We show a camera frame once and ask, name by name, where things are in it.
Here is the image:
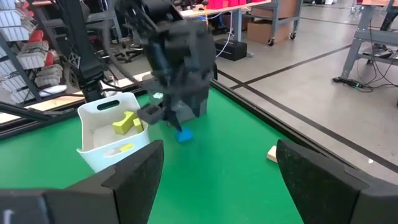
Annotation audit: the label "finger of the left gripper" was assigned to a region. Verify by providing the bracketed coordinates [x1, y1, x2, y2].
[163, 102, 183, 132]
[136, 105, 165, 125]

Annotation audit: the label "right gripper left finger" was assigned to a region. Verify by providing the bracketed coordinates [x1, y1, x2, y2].
[0, 139, 165, 224]

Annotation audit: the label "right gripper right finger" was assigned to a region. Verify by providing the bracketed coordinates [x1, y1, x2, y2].
[275, 139, 398, 224]

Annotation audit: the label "small yellow-green block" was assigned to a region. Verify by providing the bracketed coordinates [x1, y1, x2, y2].
[132, 118, 144, 134]

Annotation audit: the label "small blue block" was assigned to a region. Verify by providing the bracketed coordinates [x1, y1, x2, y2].
[175, 127, 194, 143]

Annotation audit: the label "yellow-green arch block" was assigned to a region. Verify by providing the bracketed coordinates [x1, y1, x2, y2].
[111, 111, 137, 135]

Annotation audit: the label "small beige block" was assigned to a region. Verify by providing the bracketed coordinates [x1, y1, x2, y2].
[266, 145, 278, 164]

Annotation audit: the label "black equipment box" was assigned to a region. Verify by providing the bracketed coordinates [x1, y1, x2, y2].
[214, 39, 248, 62]

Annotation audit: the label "black office chair base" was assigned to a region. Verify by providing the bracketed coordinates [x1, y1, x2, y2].
[107, 43, 146, 65]

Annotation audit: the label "white plastic bin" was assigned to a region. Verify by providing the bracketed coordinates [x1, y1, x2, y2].
[76, 92, 151, 174]

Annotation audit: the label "wooden-topped grey table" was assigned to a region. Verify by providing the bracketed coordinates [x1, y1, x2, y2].
[180, 0, 271, 43]

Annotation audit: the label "brown cardboard box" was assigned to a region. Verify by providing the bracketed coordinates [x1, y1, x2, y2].
[251, 0, 299, 19]
[247, 19, 292, 45]

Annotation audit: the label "grey wheeled metal cart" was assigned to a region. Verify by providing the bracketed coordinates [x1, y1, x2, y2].
[250, 0, 304, 47]

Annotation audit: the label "black power strip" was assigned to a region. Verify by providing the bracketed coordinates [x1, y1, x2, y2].
[331, 77, 363, 89]

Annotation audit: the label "shelf with white parts bins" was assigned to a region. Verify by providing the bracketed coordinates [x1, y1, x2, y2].
[0, 0, 68, 105]

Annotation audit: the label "black flat device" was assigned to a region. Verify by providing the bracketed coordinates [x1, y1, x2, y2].
[362, 46, 392, 60]

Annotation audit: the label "white hanging cable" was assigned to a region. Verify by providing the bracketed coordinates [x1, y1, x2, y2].
[216, 11, 234, 58]

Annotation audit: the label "black floor cables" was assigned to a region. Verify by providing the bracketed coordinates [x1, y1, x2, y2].
[354, 18, 398, 94]

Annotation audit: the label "grey workbench frame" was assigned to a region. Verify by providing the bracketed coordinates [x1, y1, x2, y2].
[340, 0, 398, 80]

